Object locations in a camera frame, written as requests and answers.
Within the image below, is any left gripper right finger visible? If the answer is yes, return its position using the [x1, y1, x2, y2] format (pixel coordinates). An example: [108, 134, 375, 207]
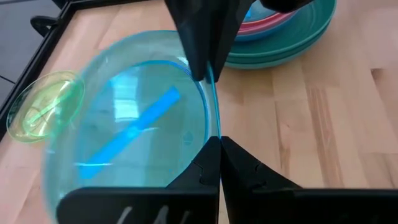
[220, 136, 398, 224]

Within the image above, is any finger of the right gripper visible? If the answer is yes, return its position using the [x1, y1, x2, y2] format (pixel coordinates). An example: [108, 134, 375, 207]
[207, 0, 259, 82]
[164, 0, 212, 82]

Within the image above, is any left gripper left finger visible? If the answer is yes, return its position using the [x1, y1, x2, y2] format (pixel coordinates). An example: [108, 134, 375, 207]
[57, 136, 222, 224]

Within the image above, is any small teal plastic plate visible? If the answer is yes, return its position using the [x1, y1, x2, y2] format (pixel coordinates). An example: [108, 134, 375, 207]
[242, 0, 280, 23]

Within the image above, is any large teal plastic plate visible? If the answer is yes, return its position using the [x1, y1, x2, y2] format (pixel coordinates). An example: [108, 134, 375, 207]
[226, 0, 338, 60]
[223, 0, 338, 70]

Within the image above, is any pink plastic plate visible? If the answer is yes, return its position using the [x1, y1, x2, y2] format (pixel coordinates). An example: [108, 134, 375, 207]
[238, 9, 298, 35]

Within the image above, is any blue transparent plastic plate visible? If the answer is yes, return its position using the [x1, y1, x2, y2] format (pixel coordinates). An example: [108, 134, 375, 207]
[43, 29, 222, 218]

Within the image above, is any green transparent plastic plate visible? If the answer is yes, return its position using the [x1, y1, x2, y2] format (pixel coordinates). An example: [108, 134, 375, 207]
[6, 70, 85, 144]

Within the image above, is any black aluminium table frame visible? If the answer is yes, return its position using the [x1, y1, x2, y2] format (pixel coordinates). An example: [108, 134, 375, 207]
[0, 0, 169, 141]

